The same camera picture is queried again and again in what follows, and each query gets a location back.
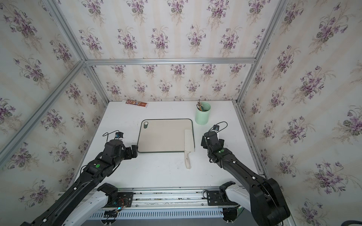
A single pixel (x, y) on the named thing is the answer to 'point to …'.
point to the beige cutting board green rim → (163, 135)
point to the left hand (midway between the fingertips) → (133, 148)
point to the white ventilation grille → (157, 213)
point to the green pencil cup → (202, 117)
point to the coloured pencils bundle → (199, 105)
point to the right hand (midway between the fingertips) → (211, 138)
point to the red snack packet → (138, 103)
